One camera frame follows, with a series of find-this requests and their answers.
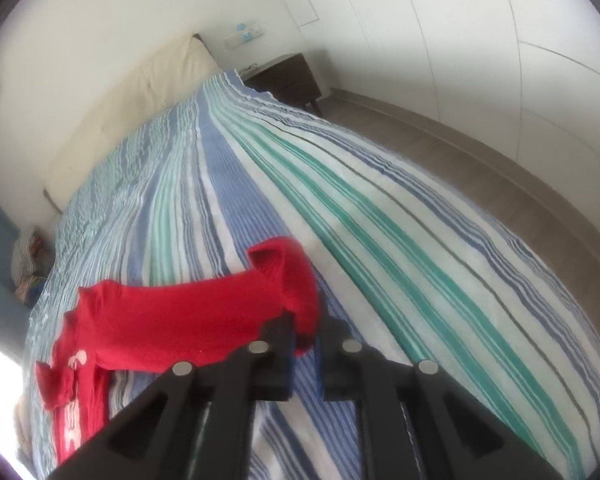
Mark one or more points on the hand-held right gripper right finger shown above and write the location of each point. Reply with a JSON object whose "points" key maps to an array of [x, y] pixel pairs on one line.
{"points": [[322, 362]]}

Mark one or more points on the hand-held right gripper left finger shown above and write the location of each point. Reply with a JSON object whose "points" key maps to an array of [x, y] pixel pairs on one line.
{"points": [[288, 360]]}

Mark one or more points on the red knit garment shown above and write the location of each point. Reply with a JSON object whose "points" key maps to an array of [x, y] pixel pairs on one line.
{"points": [[180, 320]]}

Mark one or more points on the pile of colourful clothes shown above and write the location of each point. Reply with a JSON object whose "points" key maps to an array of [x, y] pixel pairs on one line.
{"points": [[30, 260]]}

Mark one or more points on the striped bed blanket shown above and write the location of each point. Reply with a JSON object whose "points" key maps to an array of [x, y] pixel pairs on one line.
{"points": [[330, 200]]}

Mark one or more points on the dark wooden nightstand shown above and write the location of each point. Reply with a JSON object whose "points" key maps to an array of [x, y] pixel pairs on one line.
{"points": [[285, 77]]}

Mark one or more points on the white wardrobe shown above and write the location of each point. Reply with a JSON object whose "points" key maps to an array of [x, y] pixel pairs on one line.
{"points": [[455, 60]]}

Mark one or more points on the white wall socket panel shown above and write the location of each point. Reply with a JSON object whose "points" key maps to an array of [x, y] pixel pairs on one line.
{"points": [[245, 35]]}

